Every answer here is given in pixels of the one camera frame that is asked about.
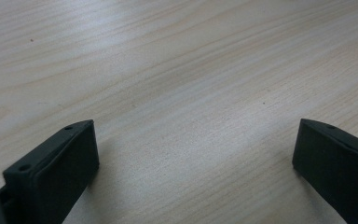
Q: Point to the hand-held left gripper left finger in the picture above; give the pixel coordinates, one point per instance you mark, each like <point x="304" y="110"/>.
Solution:
<point x="54" y="174"/>

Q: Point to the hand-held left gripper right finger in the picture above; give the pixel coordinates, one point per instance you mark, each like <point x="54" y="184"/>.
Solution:
<point x="338" y="165"/>

